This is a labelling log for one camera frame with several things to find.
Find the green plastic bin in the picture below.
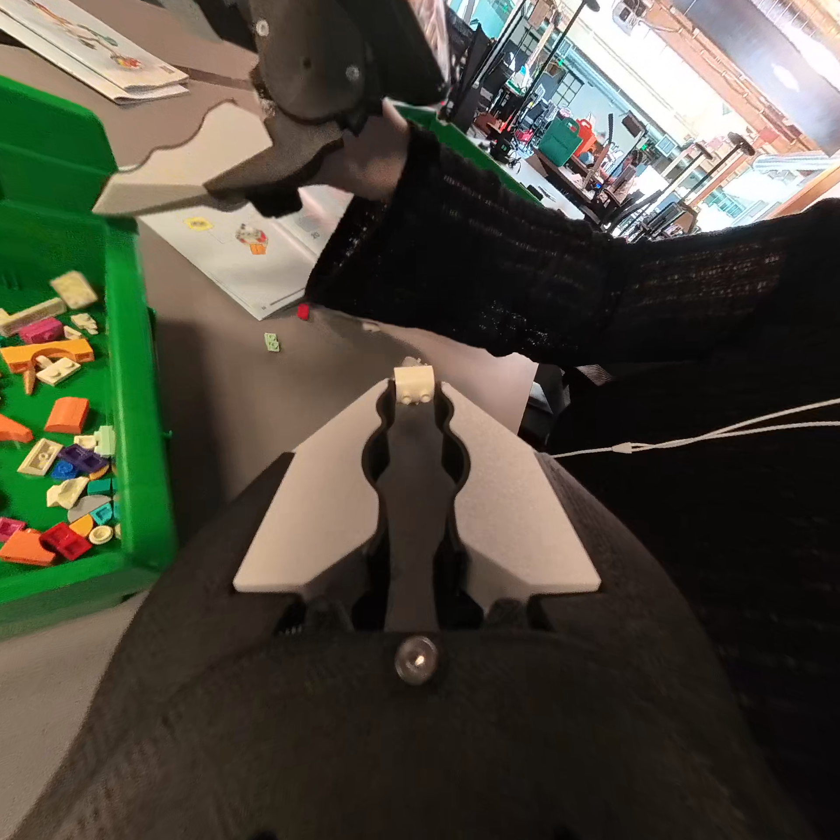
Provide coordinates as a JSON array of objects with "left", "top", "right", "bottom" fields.
[
  {"left": 0, "top": 74, "right": 179, "bottom": 641},
  {"left": 394, "top": 101, "right": 546, "bottom": 207}
]

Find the white lego brick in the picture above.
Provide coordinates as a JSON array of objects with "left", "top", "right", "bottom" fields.
[{"left": 392, "top": 365, "right": 436, "bottom": 405}]

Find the stack of closed instruction booklets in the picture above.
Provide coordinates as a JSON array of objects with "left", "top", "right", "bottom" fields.
[{"left": 0, "top": 0, "right": 191, "bottom": 106}]

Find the white cord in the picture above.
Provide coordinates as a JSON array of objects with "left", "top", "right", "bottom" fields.
[{"left": 550, "top": 402, "right": 840, "bottom": 458}]

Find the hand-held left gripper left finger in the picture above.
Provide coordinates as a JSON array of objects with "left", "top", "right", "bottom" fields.
[{"left": 233, "top": 379, "right": 399, "bottom": 629}]

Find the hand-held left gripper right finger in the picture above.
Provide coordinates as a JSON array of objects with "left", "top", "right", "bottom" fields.
[{"left": 435, "top": 386, "right": 602, "bottom": 609}]

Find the person's right hand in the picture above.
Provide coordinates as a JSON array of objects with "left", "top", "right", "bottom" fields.
[{"left": 298, "top": 100, "right": 413, "bottom": 202}]

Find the green tote bag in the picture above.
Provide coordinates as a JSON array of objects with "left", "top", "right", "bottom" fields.
[{"left": 539, "top": 115, "right": 581, "bottom": 158}]

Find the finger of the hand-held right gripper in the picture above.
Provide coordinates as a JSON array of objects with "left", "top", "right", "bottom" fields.
[{"left": 92, "top": 98, "right": 274, "bottom": 217}]

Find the person's black-clad torso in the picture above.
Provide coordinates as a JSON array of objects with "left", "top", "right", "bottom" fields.
[{"left": 518, "top": 197, "right": 840, "bottom": 840}]

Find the instruction booklet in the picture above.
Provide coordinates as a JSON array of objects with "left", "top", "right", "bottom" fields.
[{"left": 139, "top": 185, "right": 355, "bottom": 321}]

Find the pile of lego pieces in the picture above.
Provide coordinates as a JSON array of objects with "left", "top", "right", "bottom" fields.
[{"left": 0, "top": 270, "right": 122, "bottom": 567}]

